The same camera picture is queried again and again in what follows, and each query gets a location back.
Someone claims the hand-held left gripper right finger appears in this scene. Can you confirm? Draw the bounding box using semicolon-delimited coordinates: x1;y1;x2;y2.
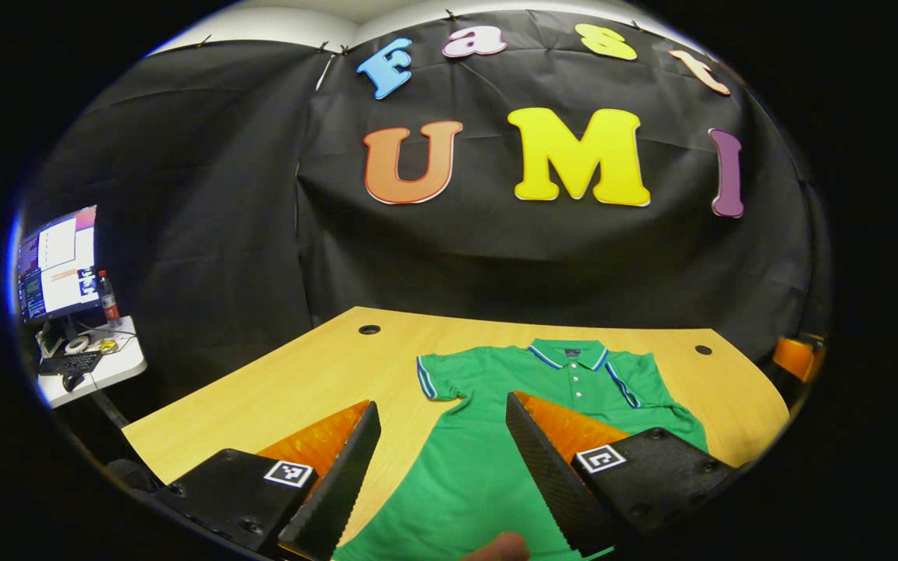
505;391;737;558

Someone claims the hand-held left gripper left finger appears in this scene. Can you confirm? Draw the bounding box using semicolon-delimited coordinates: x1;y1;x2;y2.
154;400;382;561

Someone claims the green T-shirt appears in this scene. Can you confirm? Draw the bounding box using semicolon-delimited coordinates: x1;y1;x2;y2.
332;337;709;561

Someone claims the black backdrop cloth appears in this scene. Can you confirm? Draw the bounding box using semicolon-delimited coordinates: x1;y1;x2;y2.
24;9;828;406

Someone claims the white side table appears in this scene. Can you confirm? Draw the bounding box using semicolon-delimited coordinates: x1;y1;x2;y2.
34;315;147;411

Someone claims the dark drink bottle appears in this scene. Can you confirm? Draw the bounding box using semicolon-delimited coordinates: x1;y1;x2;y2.
97;270;122;325

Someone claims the black keyboard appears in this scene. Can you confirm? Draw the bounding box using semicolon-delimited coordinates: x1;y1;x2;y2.
37;351;104;377

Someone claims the computer monitor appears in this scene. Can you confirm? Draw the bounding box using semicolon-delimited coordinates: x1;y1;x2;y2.
16;206;101;325

